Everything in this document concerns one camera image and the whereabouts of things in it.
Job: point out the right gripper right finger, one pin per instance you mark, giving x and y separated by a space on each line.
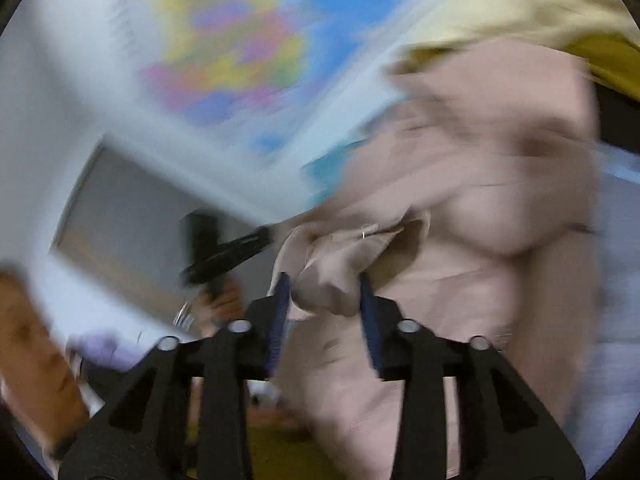
465 412

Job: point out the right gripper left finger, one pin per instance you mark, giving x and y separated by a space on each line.
140 433

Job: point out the pink jacket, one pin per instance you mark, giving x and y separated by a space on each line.
485 95

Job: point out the person left hand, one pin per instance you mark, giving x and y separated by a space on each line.
211 312

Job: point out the grey wooden door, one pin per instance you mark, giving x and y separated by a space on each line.
120 245

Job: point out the teal grey bed sheet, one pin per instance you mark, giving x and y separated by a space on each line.
615 309

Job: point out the purple hanging garment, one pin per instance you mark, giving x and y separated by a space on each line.
105 350

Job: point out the person head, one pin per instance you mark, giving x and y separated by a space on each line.
37 383

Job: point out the olive green garment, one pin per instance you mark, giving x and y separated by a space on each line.
613 61

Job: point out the cream garment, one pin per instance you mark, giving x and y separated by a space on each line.
550 23

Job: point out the colourful wall map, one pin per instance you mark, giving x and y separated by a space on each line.
246 73

